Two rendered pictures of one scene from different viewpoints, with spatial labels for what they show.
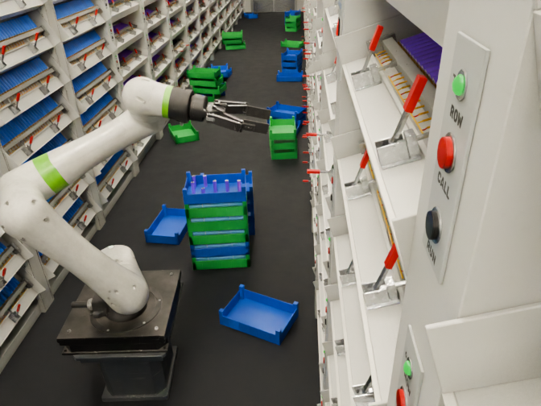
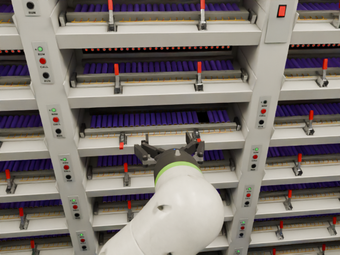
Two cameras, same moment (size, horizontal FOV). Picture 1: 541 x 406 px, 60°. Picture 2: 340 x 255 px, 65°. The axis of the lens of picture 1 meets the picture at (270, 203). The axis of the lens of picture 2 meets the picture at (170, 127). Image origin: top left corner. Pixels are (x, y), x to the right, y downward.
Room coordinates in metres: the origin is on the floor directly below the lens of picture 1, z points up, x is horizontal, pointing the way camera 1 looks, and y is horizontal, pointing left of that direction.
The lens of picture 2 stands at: (1.37, 0.64, 1.43)
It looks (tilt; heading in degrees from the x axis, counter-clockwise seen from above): 28 degrees down; 260
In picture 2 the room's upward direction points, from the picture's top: straight up
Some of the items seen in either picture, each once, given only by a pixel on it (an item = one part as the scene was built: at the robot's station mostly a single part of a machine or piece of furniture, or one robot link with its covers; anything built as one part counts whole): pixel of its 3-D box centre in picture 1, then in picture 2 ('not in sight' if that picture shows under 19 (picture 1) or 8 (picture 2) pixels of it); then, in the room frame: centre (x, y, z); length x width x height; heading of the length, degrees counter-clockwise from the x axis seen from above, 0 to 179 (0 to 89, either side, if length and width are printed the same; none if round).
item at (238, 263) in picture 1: (221, 250); not in sight; (2.04, 0.27, 0.04); 0.30 x 0.20 x 0.08; 93
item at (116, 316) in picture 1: (109, 301); not in sight; (1.28, 0.59, 0.39); 0.26 x 0.15 x 0.06; 89
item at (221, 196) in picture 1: (215, 185); not in sight; (2.04, 0.27, 0.44); 0.30 x 0.20 x 0.08; 93
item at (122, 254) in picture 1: (118, 275); not in sight; (1.27, 0.53, 0.51); 0.16 x 0.13 x 0.19; 28
